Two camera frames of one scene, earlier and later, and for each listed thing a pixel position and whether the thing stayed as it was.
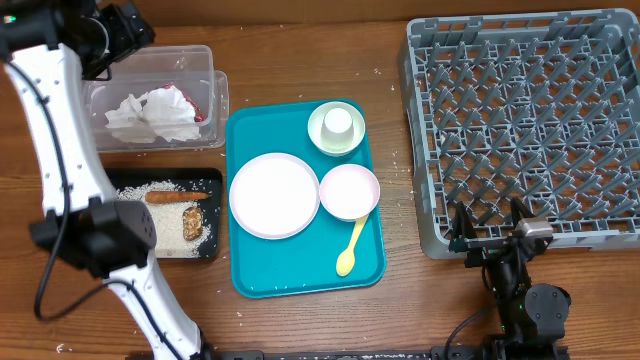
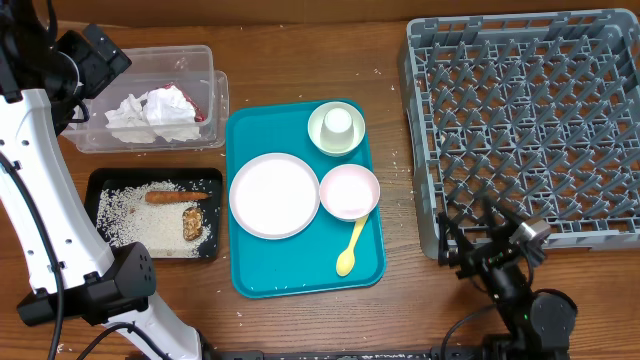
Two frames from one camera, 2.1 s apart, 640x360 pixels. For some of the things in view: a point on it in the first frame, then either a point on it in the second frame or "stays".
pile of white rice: (167, 219) stays
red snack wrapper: (199, 115) stays
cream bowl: (316, 122) stays
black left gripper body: (111, 37) -> (95, 74)
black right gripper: (483, 249) -> (494, 247)
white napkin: (159, 113) stays
